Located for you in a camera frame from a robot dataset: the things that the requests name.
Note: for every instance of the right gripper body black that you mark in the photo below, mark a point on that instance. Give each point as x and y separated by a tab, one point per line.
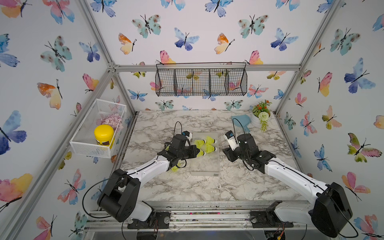
236	154

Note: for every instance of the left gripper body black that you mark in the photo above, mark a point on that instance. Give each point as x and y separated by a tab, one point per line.
187	153

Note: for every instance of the yellow shuttlecock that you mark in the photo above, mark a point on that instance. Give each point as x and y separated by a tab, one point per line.
210	141
209	148
199	143
200	154
175	169

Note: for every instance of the translucent plastic storage box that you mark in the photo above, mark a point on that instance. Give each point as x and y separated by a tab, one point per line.
209	164

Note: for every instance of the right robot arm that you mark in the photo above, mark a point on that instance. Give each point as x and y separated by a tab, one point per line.
327	207

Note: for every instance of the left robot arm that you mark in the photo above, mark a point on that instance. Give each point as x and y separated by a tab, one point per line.
119	198

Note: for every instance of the light blue dustpan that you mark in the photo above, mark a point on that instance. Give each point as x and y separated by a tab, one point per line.
242	121

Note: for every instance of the white potted artificial plant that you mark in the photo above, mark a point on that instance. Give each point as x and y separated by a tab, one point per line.
262	113

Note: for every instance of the pink flower ball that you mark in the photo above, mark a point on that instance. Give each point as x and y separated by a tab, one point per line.
114	120

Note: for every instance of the yellow lidded jar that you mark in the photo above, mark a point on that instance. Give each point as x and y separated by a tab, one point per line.
104	135

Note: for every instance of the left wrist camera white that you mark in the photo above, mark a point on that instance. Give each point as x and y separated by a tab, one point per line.
188	135

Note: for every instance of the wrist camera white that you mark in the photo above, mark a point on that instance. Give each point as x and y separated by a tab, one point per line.
188	135
231	139

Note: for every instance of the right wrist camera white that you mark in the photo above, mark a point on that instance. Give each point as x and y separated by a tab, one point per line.
231	139

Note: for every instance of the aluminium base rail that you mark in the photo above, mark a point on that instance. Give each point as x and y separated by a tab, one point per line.
225	215

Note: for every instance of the black wire wall basket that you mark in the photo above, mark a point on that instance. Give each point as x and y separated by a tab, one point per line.
201	79

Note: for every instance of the white mesh wall basket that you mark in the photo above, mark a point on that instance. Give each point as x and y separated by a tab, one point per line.
83	142

